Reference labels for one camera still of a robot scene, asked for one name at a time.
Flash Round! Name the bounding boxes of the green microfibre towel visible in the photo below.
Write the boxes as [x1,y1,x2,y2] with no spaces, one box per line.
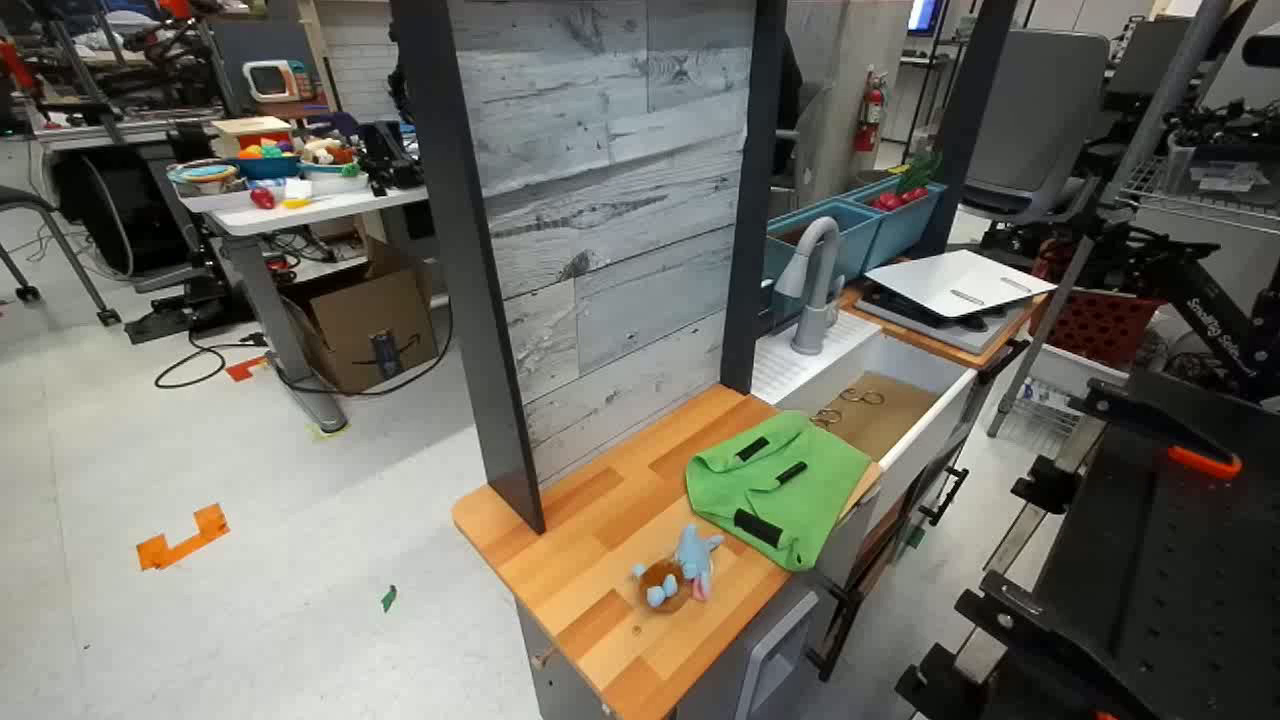
[685,409,880,574]

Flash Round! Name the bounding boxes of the grey wood-print backdrop panel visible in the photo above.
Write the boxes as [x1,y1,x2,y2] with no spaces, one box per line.
[446,0,762,491]

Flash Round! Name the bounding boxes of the grey curved faucet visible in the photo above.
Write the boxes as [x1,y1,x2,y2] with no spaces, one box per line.
[773,210,849,360]

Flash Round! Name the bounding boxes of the blue plush toy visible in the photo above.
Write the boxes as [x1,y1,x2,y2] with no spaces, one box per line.
[630,520,730,615]

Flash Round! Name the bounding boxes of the brown cardboard sheet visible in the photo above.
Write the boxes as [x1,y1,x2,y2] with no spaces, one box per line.
[811,369,942,463]

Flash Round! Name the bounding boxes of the blue plastic bin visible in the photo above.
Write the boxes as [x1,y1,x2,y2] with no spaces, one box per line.
[766,195,883,293]

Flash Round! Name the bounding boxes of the brown cardboard box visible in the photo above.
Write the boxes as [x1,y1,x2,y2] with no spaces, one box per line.
[285,244,446,400]

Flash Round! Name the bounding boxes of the white sink basin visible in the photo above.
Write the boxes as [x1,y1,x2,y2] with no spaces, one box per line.
[748,312,984,593]

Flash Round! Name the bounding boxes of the blue bin with red items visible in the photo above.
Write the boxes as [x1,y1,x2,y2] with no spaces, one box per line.
[851,174,951,263]

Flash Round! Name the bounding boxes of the white flat tray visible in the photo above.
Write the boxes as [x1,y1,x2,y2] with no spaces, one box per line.
[860,244,1060,323]

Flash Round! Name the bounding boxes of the red fire extinguisher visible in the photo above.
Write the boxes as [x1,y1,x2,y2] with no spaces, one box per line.
[849,62,891,161]

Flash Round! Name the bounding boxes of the white standing desk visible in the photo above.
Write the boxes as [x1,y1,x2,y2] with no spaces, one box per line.
[175,166,435,437]

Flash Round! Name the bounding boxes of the colourful toy bowl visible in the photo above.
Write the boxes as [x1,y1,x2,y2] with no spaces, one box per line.
[237,137,306,185]

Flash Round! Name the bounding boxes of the red plastic crate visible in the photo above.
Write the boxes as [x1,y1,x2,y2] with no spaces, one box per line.
[1047,282,1164,373]

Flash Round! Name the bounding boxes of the slim black frame post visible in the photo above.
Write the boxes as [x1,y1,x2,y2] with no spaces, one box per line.
[715,0,792,395]

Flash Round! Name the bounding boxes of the wide black frame post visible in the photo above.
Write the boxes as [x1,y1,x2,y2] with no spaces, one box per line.
[387,0,553,535]

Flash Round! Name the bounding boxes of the grey cabinet door handle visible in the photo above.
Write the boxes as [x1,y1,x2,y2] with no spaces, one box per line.
[731,593,826,720]

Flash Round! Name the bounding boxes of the black cabinet handle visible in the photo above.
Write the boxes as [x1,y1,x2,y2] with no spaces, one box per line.
[918,460,972,531]

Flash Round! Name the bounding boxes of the slanted black frame post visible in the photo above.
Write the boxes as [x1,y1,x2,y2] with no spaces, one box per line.
[918,0,1022,256]

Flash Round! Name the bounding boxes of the black floor cable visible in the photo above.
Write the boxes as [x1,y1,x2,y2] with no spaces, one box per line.
[150,333,273,395]

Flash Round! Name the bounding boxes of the black tripod frame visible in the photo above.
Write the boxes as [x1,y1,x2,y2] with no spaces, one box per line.
[982,0,1280,409]

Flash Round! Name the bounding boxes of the orange clamp handle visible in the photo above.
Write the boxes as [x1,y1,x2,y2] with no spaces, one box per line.
[1162,439,1248,486]

